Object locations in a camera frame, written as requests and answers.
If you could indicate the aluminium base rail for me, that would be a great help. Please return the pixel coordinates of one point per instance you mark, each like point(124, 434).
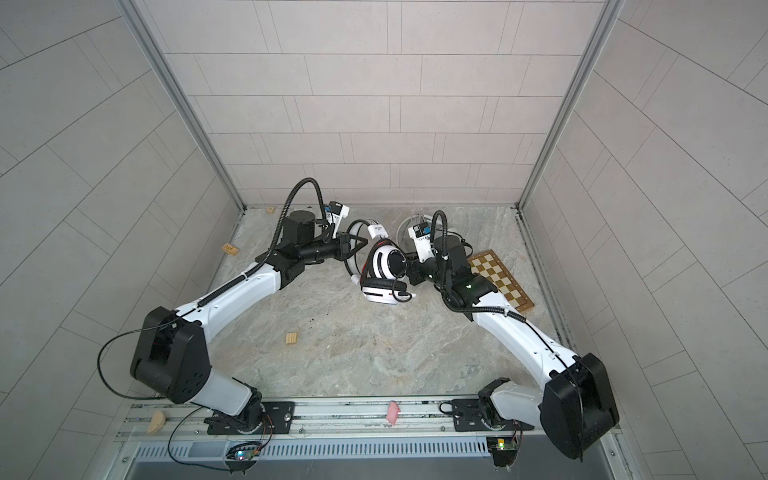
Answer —
point(321, 417)

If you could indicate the pink clip on rail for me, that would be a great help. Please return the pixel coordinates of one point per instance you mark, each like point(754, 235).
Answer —
point(392, 414)

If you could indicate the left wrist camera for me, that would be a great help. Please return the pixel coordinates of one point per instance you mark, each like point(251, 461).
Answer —
point(336, 212)

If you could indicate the left controller board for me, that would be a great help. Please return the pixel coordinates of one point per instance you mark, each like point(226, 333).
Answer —
point(244, 452)

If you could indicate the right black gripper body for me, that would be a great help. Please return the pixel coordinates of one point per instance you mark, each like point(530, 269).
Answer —
point(431, 271)

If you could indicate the wooden piece on rail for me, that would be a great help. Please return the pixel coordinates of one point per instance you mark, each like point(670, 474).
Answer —
point(157, 422)

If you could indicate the right controller board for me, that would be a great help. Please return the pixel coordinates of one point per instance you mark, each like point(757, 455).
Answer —
point(503, 450)

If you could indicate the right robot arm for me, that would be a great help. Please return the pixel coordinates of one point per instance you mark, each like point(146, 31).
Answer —
point(575, 404)

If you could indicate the white grey headphones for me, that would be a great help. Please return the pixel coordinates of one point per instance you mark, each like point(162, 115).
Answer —
point(411, 221)

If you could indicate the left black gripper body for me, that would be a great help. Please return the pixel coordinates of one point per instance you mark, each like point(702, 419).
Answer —
point(321, 249)

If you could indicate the black white headphones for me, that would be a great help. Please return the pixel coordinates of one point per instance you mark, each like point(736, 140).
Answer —
point(380, 277)

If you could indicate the controller board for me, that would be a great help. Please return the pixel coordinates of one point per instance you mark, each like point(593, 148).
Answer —
point(244, 452)
point(503, 450)

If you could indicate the wooden chessboard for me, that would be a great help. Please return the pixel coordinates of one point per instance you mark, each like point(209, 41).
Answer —
point(488, 265)

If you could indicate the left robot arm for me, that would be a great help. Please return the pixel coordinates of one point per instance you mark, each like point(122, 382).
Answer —
point(171, 355)

